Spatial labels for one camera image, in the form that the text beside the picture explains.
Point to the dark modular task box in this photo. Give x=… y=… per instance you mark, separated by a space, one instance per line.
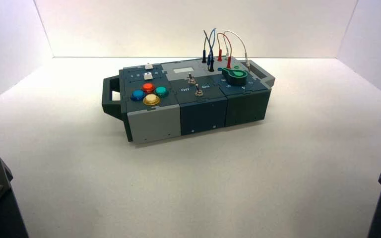
x=203 y=115

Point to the green dome push button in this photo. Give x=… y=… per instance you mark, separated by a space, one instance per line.
x=161 y=91

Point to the yellow dome push button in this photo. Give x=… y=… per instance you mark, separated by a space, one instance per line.
x=151 y=100

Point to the small grey display screen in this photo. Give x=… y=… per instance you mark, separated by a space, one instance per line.
x=183 y=70

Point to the red dome push button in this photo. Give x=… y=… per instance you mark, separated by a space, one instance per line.
x=148 y=87

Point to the blue dome push button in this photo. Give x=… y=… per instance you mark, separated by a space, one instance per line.
x=138 y=95

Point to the green rotary knob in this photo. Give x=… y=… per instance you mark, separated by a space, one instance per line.
x=236 y=76

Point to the metal toggle switch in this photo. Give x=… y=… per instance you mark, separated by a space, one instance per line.
x=191 y=79
x=198 y=91

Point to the white square key switch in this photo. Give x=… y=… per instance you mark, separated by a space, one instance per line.
x=148 y=66
x=148 y=76

